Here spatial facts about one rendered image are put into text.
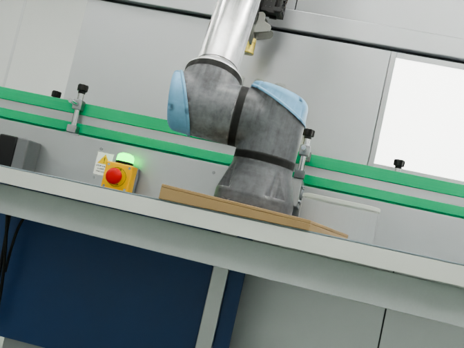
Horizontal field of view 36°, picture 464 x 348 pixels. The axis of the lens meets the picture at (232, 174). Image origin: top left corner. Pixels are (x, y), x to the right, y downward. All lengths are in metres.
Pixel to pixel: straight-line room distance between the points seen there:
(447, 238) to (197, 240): 0.76
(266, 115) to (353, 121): 0.78
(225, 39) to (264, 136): 0.22
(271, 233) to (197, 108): 0.27
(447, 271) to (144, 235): 0.56
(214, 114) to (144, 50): 0.94
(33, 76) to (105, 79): 3.43
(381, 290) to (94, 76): 1.31
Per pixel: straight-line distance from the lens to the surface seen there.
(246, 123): 1.32
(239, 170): 1.31
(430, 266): 1.18
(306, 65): 2.12
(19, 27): 5.81
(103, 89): 2.25
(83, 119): 1.94
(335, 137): 2.07
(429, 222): 1.88
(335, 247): 1.21
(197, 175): 1.81
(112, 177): 1.76
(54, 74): 5.60
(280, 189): 1.31
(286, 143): 1.32
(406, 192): 1.90
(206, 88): 1.34
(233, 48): 1.43
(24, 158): 1.87
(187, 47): 2.21
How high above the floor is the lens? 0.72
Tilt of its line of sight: 5 degrees up
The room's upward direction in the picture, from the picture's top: 13 degrees clockwise
